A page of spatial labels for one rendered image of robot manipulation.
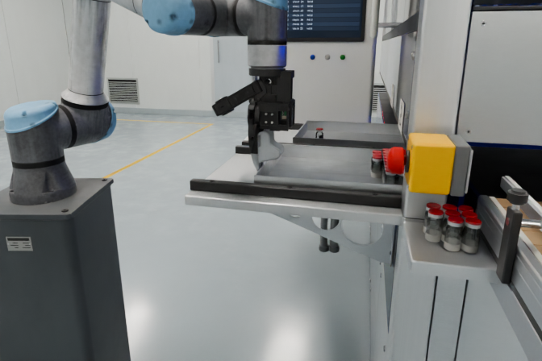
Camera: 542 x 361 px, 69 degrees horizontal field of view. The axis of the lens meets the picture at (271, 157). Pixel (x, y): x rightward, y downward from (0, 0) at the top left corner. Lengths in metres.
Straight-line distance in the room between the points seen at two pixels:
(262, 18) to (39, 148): 0.62
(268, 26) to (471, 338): 0.65
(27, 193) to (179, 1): 0.63
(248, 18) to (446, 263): 0.52
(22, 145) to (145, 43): 6.17
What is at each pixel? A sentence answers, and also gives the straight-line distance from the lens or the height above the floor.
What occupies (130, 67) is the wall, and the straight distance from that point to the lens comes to 7.37.
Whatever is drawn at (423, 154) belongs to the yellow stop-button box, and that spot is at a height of 1.02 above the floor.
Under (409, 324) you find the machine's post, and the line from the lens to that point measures 0.81.
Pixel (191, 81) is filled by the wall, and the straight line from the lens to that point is 6.85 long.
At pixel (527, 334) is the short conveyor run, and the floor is 0.87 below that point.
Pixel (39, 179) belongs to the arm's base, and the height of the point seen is 0.85.
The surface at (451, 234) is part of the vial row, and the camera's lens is 0.61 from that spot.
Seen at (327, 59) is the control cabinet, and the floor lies 1.10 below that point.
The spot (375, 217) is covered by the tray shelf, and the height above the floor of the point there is 0.87.
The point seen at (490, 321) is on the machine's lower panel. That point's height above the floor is 0.71.
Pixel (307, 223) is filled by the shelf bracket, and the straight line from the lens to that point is 0.84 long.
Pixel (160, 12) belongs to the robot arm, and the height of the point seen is 1.21.
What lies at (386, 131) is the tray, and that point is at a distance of 1.33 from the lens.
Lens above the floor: 1.16
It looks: 16 degrees down
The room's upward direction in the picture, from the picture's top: straight up
